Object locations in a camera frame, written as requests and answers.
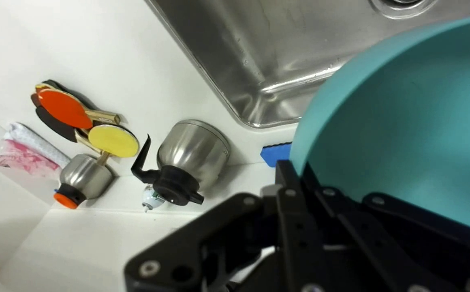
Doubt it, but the steel carafe with black lid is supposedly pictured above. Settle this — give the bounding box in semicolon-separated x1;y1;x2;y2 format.
130;119;232;208

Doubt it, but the teal bowl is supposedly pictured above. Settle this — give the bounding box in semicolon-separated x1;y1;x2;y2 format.
289;13;470;237

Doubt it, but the blue sponge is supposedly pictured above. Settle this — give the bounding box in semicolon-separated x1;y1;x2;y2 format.
260;142;295;169

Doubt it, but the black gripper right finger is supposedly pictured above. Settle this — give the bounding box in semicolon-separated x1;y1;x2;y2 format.
302;163;470;292

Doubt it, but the steel bottle with orange cap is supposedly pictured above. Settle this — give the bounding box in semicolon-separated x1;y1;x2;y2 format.
52;153;115;211

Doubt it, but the stainless steel sink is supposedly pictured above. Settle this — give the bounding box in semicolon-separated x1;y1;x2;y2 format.
145;0;470;130

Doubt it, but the small crumpled foil piece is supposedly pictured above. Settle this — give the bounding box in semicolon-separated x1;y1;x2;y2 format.
141;185;167;215

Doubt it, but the red table tennis paddle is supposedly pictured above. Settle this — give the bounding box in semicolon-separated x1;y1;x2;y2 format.
30;80;124;132

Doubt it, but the pink and white plastic bag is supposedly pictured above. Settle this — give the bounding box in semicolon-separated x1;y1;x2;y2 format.
0;121;70;179

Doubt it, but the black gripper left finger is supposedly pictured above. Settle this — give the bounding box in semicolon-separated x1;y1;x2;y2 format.
124;159;329;292

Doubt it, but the yellow table tennis paddle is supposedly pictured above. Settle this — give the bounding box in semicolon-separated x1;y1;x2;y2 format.
75;124;141;164

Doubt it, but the black table tennis paddle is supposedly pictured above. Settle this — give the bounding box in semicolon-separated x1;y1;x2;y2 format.
33;104;80;145

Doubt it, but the sink drain strainer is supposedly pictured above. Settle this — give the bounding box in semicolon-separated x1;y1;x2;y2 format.
370;0;440;22

